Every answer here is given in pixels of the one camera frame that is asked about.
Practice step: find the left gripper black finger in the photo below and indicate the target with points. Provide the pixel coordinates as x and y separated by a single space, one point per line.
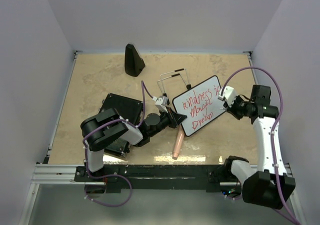
175 111
178 119

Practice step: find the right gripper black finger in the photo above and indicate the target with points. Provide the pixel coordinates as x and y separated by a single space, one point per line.
227 105
232 111

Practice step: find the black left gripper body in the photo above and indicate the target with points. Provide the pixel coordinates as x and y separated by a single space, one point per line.
166 120

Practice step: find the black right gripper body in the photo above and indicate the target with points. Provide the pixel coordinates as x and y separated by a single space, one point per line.
241 106

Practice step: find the white whiteboard black frame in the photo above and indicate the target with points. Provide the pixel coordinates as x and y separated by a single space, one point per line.
200 104

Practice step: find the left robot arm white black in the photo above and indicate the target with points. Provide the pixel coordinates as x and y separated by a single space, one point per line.
103 129

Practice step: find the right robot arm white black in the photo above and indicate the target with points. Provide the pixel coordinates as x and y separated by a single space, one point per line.
269 184

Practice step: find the pink toy microphone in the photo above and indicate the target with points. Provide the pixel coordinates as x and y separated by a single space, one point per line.
178 143

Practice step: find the black hard case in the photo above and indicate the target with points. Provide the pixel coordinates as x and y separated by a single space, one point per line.
127 108

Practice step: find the black cone-shaped object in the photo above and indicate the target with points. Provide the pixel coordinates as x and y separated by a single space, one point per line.
133 62

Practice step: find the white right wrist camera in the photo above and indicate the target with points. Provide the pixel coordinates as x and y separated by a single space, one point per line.
227 94

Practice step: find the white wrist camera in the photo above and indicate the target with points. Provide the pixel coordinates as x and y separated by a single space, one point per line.
227 94
161 103

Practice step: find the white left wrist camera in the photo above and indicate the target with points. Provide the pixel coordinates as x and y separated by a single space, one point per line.
161 103

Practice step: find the wire whiteboard stand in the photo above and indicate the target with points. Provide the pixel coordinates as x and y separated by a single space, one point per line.
180 73

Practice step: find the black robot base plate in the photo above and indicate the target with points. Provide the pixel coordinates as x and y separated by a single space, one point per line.
112 178

